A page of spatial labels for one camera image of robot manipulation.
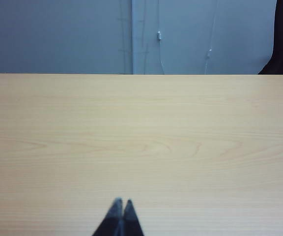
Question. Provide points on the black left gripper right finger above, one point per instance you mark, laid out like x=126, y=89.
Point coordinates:
x=131, y=220

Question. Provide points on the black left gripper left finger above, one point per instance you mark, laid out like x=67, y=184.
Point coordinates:
x=112, y=218

